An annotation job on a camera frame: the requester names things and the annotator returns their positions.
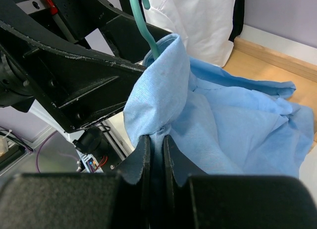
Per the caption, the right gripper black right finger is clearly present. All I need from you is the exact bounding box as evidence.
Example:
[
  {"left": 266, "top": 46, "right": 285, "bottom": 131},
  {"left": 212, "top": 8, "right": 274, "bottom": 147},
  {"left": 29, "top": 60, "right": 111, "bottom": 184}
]
[{"left": 163, "top": 136, "right": 317, "bottom": 229}]

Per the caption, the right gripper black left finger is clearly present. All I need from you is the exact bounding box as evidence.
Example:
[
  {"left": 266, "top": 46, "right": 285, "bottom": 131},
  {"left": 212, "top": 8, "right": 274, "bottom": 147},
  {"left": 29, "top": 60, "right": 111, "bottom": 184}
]
[{"left": 0, "top": 136, "right": 151, "bottom": 229}]

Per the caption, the light blue shirt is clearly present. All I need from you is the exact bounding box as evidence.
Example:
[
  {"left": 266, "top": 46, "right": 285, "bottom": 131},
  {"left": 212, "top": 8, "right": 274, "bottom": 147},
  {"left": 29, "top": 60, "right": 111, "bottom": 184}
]
[{"left": 123, "top": 33, "right": 315, "bottom": 177}]

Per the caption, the teal hanger of blue shirt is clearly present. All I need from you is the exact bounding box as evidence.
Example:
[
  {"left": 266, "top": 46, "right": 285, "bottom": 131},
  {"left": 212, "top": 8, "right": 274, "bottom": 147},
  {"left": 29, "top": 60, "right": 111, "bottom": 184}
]
[{"left": 129, "top": 0, "right": 160, "bottom": 60}]

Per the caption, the black shirt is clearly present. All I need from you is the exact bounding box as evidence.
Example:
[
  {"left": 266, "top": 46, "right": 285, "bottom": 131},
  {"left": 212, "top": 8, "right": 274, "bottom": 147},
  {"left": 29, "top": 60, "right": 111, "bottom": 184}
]
[{"left": 229, "top": 0, "right": 245, "bottom": 42}]

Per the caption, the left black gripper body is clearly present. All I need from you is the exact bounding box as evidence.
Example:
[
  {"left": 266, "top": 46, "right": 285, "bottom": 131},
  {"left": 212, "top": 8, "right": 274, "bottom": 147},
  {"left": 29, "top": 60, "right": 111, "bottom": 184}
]
[{"left": 0, "top": 0, "right": 171, "bottom": 65}]

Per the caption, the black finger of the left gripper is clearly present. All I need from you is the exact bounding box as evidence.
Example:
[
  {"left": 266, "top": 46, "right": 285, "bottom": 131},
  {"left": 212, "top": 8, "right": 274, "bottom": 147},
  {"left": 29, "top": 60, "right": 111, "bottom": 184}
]
[{"left": 0, "top": 20, "right": 147, "bottom": 134}]

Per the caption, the white shirt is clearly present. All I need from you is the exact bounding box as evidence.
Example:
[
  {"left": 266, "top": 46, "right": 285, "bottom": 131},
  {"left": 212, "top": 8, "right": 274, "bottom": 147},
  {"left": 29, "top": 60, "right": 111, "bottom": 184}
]
[{"left": 144, "top": 0, "right": 237, "bottom": 67}]

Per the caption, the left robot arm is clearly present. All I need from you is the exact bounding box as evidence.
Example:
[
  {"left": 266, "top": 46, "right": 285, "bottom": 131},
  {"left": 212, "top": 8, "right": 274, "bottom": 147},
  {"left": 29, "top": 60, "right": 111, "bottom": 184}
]
[{"left": 0, "top": 0, "right": 150, "bottom": 133}]

